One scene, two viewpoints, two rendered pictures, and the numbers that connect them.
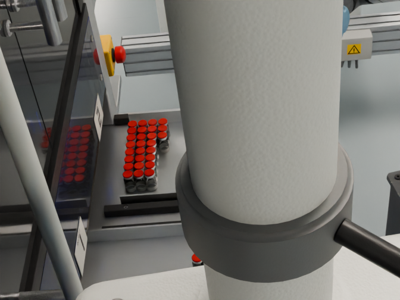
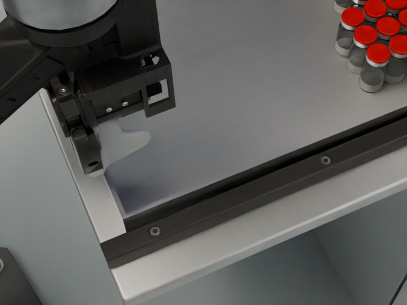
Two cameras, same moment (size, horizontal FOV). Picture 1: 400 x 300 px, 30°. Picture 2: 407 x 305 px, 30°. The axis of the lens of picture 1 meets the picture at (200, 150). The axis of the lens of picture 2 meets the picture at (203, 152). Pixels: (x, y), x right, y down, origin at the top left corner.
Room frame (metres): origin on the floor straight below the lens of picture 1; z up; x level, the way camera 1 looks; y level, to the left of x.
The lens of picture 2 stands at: (1.54, -0.24, 1.45)
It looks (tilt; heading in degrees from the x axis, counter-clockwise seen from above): 60 degrees down; 154
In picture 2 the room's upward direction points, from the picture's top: 3 degrees counter-clockwise
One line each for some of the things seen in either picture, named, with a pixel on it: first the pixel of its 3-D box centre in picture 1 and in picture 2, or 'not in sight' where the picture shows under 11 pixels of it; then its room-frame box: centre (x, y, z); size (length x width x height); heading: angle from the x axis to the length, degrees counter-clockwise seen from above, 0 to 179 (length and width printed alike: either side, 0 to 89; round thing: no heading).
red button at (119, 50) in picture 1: (117, 55); not in sight; (1.43, 0.16, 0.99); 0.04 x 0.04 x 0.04; 85
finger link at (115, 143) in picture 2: not in sight; (114, 147); (1.24, -0.17, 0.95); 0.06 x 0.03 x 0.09; 85
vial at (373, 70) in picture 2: (163, 128); (374, 68); (1.26, 0.07, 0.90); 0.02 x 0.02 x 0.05
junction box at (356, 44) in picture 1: (352, 45); not in sight; (2.02, -0.55, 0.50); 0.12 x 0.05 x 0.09; 85
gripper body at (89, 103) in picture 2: not in sight; (91, 46); (1.23, -0.16, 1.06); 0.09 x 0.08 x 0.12; 85
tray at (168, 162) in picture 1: (203, 152); (247, 42); (1.17, -0.01, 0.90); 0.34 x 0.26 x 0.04; 85
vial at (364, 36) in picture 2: (163, 135); (361, 49); (1.23, 0.07, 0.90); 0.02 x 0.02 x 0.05
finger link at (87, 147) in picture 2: not in sight; (80, 132); (1.25, -0.19, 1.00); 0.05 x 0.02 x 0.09; 175
